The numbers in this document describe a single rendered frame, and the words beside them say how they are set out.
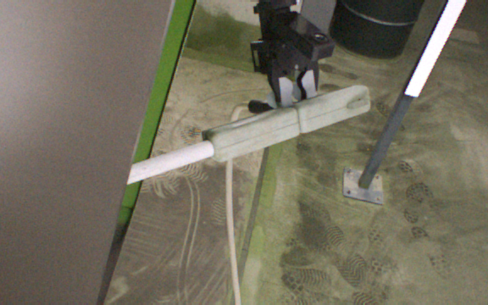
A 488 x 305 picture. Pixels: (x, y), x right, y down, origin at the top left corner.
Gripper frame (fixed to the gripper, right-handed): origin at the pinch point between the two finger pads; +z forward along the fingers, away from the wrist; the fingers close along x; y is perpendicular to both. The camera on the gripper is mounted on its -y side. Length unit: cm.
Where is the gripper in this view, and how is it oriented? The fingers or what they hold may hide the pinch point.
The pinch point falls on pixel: (300, 118)
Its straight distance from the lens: 77.9
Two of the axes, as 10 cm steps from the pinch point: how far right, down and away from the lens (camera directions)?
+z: 1.6, 9.4, 3.0
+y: -5.0, -1.8, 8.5
